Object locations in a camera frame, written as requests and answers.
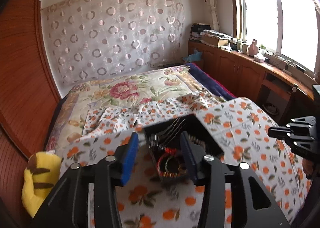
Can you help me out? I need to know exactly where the dark blue blanket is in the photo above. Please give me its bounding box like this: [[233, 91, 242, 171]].
[[185, 63, 236, 101]]

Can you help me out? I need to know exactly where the pile of clothes and papers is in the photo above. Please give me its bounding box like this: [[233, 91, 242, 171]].
[[189, 23, 233, 47]]

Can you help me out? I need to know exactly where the person's right hand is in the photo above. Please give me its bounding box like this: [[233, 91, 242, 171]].
[[302, 158, 317, 180]]

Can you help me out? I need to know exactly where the pink ceramic figurine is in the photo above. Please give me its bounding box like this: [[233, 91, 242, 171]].
[[248, 39, 259, 57]]

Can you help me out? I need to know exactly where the yellow striped plush toy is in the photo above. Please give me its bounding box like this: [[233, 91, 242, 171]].
[[22, 151, 61, 218]]

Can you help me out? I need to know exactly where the wooden side cabinet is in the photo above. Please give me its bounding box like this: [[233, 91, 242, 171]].
[[188, 41, 317, 125]]

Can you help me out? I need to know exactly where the sheer circle pattern curtain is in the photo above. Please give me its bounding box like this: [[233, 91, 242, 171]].
[[42, 0, 184, 85]]

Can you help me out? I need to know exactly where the orange print bed sheet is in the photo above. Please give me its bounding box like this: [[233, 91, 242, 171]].
[[59, 94, 313, 227]]

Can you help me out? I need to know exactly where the red cord bracelet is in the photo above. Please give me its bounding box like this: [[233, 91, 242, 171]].
[[156, 147, 178, 178]]

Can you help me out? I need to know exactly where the floral quilt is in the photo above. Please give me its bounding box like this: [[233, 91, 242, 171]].
[[46, 65, 227, 153]]

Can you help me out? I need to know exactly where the window with brown frame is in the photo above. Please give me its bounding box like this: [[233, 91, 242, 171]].
[[235, 0, 319, 80]]

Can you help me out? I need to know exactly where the black square jewelry box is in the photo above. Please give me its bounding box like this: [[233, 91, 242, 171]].
[[144, 114, 224, 186]]

